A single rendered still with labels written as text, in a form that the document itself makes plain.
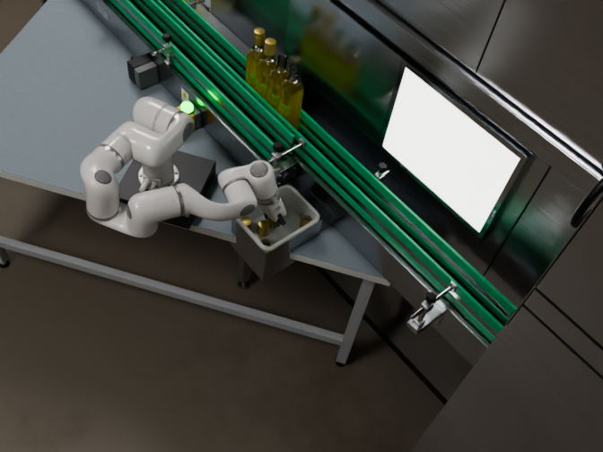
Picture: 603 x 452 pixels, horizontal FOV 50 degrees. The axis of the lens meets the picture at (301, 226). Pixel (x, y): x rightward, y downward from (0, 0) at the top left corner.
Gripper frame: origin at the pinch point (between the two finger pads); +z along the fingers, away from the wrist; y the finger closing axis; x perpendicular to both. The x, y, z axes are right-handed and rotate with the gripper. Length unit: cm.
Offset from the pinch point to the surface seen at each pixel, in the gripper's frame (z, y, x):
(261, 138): -11.7, 18.2, -12.3
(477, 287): -5, -59, -27
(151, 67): -2, 76, -6
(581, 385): -46, -93, -11
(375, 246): -0.2, -28.7, -16.5
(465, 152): -30, -35, -43
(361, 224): -2.8, -21.5, -17.4
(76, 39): 4, 115, 6
